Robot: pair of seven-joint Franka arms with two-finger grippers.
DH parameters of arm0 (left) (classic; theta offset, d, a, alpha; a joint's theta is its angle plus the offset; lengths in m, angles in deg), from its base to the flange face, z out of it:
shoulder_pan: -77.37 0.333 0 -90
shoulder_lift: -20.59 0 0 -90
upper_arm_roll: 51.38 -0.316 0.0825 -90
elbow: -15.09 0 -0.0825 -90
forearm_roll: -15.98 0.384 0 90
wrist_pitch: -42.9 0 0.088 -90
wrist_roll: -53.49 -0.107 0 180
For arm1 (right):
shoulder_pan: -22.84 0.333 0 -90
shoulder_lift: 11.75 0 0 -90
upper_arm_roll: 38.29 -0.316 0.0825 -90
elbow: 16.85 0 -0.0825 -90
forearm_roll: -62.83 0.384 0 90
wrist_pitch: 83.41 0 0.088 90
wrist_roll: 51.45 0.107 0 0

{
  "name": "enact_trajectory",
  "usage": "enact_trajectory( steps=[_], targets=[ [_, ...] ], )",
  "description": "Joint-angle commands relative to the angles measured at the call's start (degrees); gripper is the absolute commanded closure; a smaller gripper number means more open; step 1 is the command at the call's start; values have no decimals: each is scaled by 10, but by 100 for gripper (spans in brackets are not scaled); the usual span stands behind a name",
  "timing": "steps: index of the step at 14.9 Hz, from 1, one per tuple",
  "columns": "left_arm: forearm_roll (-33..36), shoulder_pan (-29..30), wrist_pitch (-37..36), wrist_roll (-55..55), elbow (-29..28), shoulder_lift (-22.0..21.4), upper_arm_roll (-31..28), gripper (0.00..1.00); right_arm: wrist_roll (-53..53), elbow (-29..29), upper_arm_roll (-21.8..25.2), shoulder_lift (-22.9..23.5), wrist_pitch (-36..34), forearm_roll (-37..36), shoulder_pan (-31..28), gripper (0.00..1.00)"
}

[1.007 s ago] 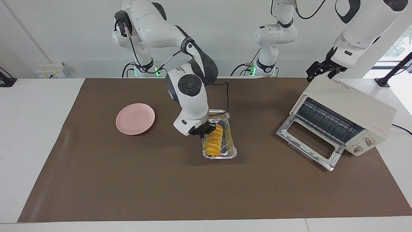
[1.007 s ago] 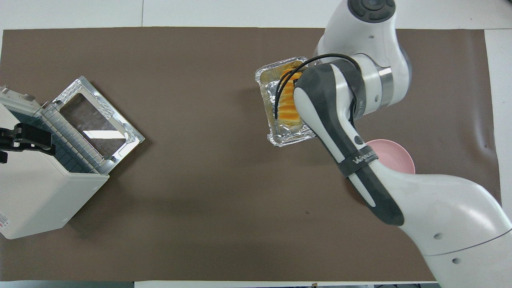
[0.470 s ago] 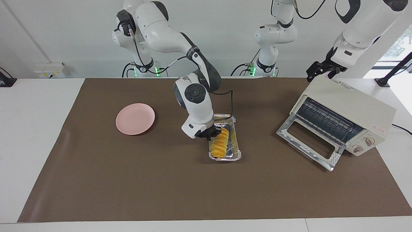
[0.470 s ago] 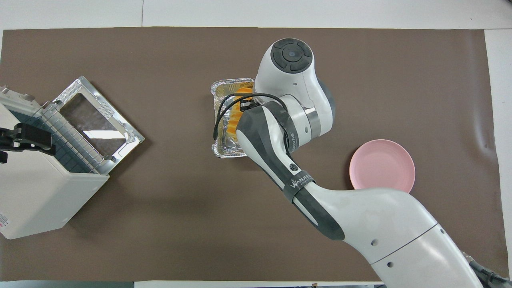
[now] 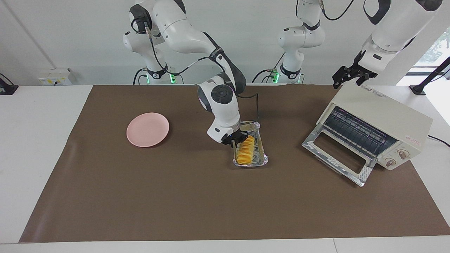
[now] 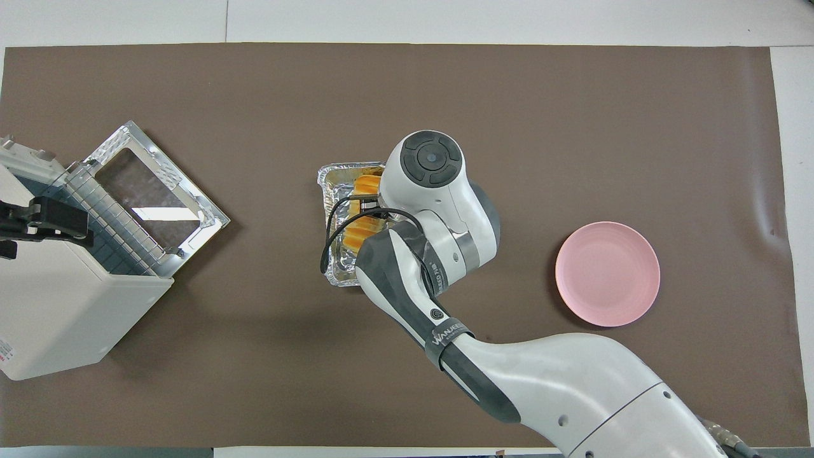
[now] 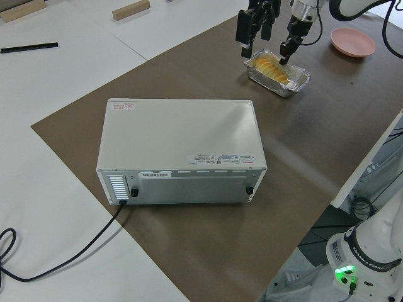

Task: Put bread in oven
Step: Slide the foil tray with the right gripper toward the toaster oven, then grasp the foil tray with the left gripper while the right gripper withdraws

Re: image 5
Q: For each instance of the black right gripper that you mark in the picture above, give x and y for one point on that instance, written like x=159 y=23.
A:
x=230 y=137

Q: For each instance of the black camera stand with pole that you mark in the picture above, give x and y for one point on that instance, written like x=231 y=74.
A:
x=418 y=89

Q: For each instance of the brown table mat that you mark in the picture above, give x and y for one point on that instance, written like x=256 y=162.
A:
x=175 y=196

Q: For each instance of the sliced yellow bread loaf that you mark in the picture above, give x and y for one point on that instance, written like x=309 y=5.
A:
x=246 y=153

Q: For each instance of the bright window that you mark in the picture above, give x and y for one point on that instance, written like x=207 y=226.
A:
x=436 y=49

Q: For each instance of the aluminium foil tray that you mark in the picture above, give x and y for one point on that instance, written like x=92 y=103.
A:
x=261 y=147

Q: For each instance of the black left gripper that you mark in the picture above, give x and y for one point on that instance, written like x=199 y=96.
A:
x=359 y=65

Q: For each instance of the cream oven knob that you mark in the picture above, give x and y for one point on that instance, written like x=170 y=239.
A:
x=391 y=162
x=403 y=154

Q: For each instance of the black low stand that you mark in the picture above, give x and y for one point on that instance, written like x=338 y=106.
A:
x=7 y=89

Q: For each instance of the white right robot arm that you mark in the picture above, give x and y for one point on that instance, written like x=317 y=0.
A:
x=221 y=102

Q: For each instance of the glass oven door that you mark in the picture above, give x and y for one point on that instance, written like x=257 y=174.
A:
x=316 y=147

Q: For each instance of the cream toaster oven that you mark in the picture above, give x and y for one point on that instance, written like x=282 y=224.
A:
x=386 y=112

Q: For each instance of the pink round plate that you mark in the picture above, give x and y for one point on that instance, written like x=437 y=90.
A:
x=147 y=130

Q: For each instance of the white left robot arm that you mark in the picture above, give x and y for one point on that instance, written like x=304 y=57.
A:
x=397 y=31

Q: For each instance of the white wall socket box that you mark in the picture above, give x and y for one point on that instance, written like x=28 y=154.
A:
x=52 y=78

